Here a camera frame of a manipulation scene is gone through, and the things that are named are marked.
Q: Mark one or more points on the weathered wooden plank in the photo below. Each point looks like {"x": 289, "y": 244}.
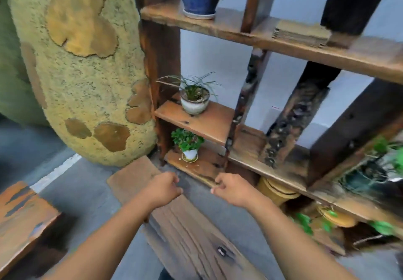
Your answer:
{"x": 182, "y": 229}

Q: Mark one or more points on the person's right forearm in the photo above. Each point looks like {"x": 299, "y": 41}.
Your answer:
{"x": 292, "y": 245}

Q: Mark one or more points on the dark plant pot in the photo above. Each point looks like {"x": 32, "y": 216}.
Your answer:
{"x": 362, "y": 179}

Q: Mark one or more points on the green trailing plant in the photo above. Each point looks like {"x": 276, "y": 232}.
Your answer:
{"x": 382, "y": 146}

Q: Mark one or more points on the weathered wooden bench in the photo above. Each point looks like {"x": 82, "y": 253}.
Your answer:
{"x": 22, "y": 220}

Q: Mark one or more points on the small white plant pot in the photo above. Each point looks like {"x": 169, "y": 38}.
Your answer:
{"x": 190, "y": 155}

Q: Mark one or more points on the person's left fingers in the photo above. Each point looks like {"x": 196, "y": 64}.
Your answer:
{"x": 175, "y": 186}

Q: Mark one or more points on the grey-white ceramic plant pot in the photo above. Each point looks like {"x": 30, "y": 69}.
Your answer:
{"x": 194, "y": 105}

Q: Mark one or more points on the corrugated cardboard piece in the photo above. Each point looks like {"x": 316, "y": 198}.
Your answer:
{"x": 300, "y": 32}

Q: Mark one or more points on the small green leafy plant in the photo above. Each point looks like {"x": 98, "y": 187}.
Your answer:
{"x": 187, "y": 140}

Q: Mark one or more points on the yellow textured pillar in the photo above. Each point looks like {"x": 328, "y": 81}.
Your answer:
{"x": 88, "y": 78}

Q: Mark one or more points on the person's left forearm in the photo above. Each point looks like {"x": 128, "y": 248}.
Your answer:
{"x": 107, "y": 242}

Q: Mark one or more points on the thin grass-like plant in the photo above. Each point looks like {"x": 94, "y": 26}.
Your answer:
{"x": 192, "y": 88}

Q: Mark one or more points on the rustic wooden shelf unit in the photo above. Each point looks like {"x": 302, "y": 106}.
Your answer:
{"x": 207, "y": 122}

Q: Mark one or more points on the yellow clay pot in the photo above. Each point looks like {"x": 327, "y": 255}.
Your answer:
{"x": 338, "y": 220}
{"x": 277, "y": 191}

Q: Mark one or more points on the person's left hand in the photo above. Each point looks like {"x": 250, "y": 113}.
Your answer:
{"x": 159, "y": 190}

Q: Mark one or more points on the white saucer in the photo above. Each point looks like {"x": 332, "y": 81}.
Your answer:
{"x": 199, "y": 16}

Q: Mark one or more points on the person's right hand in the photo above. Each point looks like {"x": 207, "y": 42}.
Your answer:
{"x": 237, "y": 190}

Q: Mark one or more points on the person's right fingers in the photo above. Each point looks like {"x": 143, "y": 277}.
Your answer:
{"x": 219, "y": 184}

